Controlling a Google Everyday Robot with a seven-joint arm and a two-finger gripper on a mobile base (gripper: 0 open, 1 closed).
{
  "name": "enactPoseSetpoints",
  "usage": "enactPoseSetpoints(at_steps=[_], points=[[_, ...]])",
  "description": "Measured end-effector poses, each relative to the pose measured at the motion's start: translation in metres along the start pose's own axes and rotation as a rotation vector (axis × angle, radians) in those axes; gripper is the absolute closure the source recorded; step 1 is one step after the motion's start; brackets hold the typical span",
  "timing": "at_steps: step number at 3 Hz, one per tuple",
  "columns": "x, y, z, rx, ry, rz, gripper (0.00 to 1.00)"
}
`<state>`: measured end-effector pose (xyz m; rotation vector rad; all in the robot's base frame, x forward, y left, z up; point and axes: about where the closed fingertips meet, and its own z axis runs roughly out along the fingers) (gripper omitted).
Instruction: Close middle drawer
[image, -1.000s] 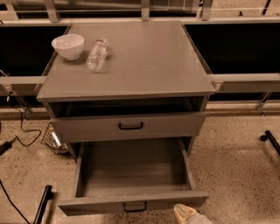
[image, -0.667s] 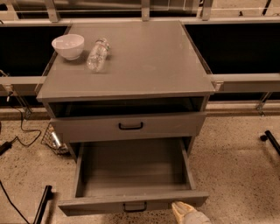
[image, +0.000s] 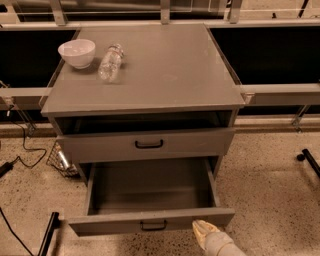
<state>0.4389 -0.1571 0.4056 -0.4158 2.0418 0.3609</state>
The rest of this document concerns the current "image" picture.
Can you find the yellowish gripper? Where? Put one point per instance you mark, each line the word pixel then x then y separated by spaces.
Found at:
pixel 216 239

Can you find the grey drawer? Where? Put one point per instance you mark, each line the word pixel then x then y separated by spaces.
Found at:
pixel 146 145
pixel 149 195

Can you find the grey top drawer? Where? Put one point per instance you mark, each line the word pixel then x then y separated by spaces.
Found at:
pixel 146 145

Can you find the grey drawer cabinet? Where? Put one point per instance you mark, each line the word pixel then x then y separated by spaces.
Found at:
pixel 172 77

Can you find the black right base leg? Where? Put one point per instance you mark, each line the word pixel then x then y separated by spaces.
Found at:
pixel 306 155

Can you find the black base leg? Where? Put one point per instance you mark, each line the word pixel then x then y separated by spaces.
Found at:
pixel 53 224
pixel 306 155

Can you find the black left base leg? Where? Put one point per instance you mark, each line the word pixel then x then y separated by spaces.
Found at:
pixel 53 224

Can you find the clear plastic water bottle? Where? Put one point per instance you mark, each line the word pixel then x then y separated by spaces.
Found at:
pixel 111 63

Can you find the white bowl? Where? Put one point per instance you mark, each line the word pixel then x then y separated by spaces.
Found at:
pixel 78 53

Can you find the wire mesh basket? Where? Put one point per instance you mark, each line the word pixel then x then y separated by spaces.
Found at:
pixel 59 162

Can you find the metal railing frame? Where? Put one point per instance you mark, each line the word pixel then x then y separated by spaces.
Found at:
pixel 25 15

